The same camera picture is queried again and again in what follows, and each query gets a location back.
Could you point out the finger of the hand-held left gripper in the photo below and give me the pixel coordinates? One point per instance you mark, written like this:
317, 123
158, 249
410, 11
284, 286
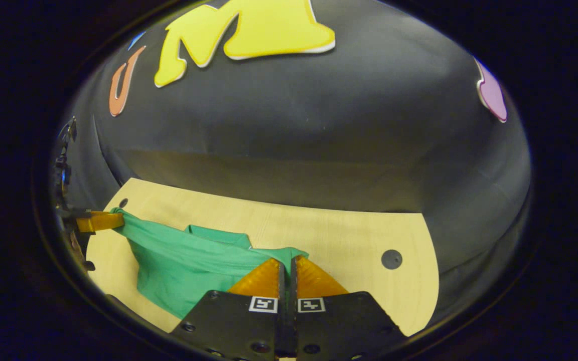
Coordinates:
101, 220

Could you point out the green T-shirt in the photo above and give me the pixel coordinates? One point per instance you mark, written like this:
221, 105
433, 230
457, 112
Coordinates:
183, 265

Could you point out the black backdrop cloth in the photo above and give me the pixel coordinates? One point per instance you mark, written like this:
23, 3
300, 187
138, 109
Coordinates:
319, 125

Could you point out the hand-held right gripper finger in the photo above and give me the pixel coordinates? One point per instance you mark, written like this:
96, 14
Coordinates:
293, 326
282, 321

